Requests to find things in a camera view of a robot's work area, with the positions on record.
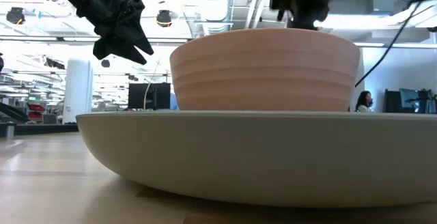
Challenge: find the white pillar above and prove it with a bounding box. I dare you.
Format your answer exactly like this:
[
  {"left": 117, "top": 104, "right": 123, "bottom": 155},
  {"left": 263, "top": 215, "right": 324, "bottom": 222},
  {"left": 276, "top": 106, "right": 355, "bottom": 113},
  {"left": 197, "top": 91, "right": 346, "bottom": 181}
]
[{"left": 62, "top": 58, "right": 94, "bottom": 124}]

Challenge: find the black hanging cable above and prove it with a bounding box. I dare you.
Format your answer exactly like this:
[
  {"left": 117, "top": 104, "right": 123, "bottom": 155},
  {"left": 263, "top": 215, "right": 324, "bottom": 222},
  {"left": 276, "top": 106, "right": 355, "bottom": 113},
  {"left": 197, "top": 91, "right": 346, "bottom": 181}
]
[{"left": 354, "top": 0, "right": 437, "bottom": 88}]

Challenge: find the thin beige cable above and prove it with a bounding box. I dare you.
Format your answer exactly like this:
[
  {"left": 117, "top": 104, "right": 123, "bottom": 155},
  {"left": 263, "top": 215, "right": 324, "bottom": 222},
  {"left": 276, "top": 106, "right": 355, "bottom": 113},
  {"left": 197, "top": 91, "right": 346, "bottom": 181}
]
[{"left": 143, "top": 59, "right": 161, "bottom": 111}]

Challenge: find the dark monitor with bright screen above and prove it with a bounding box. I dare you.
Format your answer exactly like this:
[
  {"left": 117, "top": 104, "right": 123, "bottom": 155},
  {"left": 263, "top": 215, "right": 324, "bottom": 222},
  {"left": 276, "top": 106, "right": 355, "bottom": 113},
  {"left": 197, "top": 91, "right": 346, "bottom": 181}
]
[{"left": 384, "top": 87, "right": 437, "bottom": 114}]

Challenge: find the silver ventilation duct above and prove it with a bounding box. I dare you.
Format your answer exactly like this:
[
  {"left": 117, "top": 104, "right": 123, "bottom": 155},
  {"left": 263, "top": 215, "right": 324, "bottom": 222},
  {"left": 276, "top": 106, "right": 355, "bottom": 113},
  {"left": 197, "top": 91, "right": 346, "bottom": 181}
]
[{"left": 193, "top": 0, "right": 241, "bottom": 36}]

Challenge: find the grey-white round plate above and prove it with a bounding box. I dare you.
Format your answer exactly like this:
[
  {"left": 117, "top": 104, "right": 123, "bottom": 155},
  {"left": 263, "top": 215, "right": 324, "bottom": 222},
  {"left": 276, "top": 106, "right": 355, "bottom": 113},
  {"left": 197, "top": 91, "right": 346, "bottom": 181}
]
[{"left": 75, "top": 110, "right": 437, "bottom": 208}]

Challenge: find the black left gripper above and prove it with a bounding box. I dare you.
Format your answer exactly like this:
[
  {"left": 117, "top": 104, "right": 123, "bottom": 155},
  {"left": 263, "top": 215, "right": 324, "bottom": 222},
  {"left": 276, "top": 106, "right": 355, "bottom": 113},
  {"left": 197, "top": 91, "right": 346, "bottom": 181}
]
[{"left": 92, "top": 0, "right": 155, "bottom": 66}]

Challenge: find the black computer monitor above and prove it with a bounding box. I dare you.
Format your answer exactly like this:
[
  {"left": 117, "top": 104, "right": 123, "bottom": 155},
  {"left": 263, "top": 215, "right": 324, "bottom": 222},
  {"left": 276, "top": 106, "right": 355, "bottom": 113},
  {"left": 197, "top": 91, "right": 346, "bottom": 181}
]
[{"left": 128, "top": 82, "right": 171, "bottom": 111}]

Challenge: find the person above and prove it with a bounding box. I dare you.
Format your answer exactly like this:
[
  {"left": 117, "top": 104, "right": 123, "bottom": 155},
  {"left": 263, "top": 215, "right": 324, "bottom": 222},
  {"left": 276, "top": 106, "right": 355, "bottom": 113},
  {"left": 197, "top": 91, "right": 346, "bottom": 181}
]
[{"left": 354, "top": 90, "right": 374, "bottom": 113}]

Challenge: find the terracotta ribbed bowl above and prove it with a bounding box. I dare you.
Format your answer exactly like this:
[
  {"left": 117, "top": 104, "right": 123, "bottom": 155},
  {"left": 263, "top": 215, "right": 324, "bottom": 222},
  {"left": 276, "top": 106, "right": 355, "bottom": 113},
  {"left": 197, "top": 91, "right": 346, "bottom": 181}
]
[{"left": 169, "top": 27, "right": 361, "bottom": 112}]

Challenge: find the short silver post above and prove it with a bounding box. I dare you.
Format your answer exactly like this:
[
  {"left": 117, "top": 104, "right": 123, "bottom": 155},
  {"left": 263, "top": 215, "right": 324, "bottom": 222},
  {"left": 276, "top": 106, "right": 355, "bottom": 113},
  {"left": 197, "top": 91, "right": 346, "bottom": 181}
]
[{"left": 4, "top": 122, "right": 16, "bottom": 141}]

